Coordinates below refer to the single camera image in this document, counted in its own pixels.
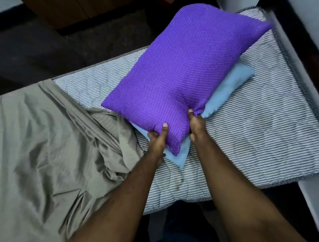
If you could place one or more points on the person's right hand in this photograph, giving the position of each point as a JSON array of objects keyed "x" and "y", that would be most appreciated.
[{"x": 198, "y": 129}]

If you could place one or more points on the person's left hand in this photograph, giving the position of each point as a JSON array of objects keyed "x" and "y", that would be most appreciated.
[{"x": 157, "y": 144}]

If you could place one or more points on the light blue pillow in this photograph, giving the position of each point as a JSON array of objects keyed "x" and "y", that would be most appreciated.
[{"x": 229, "y": 84}]

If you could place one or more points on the purple dotted pillow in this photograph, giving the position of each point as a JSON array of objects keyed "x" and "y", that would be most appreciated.
[{"x": 187, "y": 69}]

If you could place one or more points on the plain taupe bed sheet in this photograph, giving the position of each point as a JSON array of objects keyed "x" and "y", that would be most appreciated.
[{"x": 49, "y": 149}]

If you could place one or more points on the brown wooden wardrobe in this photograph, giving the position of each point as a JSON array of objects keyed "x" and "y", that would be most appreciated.
[{"x": 62, "y": 10}]

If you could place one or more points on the person's left forearm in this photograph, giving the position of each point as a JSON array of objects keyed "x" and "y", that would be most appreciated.
[{"x": 119, "y": 207}]

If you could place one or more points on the person's right forearm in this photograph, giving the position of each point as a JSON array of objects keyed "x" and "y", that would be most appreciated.
[{"x": 239, "y": 199}]

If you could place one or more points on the person's dark trousers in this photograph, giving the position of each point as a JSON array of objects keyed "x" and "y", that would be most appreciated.
[{"x": 184, "y": 224}]

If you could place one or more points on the white striped mattress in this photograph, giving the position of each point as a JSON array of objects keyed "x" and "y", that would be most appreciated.
[{"x": 261, "y": 124}]

